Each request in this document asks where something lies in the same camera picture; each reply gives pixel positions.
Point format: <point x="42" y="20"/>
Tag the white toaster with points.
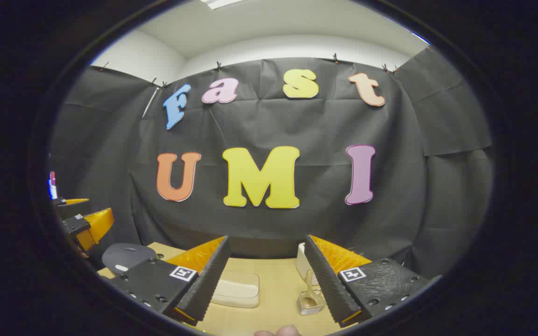
<point x="302" y="261"/>

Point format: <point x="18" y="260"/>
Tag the black rice cooker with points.
<point x="126" y="255"/>

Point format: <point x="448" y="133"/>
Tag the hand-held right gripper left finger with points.
<point x="203" y="284"/>

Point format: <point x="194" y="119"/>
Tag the wooden spoon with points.
<point x="310" y="285"/>

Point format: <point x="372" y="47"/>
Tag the cream rice container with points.
<point x="236" y="289"/>

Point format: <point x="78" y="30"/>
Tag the computer monitor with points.
<point x="53" y="185"/>

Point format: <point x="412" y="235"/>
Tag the clear chopstick holder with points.
<point x="307" y="305"/>

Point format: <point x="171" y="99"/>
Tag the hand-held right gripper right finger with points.
<point x="327" y="284"/>

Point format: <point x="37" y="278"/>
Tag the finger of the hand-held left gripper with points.
<point x="92" y="226"/>
<point x="70" y="205"/>

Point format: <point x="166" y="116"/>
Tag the ceiling light panel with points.
<point x="220" y="3"/>

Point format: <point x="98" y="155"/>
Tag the black backdrop cloth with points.
<point x="297" y="126"/>

